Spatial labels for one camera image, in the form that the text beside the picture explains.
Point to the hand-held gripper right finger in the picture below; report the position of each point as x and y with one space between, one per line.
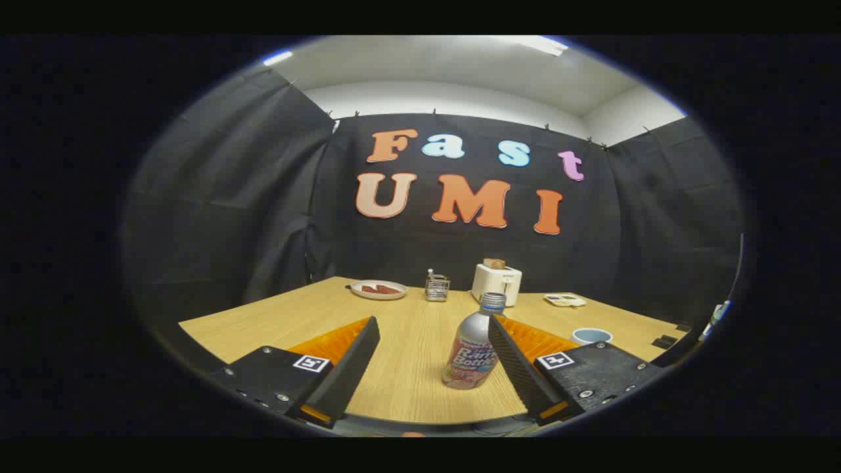
519 368

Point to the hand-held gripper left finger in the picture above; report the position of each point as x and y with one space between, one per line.
348 368

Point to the silver juice bottle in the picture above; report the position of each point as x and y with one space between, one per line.
470 355

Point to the white cup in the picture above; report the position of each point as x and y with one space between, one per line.
591 336

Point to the wooden table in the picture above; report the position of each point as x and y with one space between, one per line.
407 368

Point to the white plate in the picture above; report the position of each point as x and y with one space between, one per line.
378 295

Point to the small white tray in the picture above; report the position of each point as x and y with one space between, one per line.
565 300

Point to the white toaster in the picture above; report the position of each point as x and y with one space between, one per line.
496 286

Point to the toast slice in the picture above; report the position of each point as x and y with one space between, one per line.
495 263

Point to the black backdrop cloth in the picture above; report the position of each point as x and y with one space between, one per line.
420 256

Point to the white device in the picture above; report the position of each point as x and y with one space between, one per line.
716 315

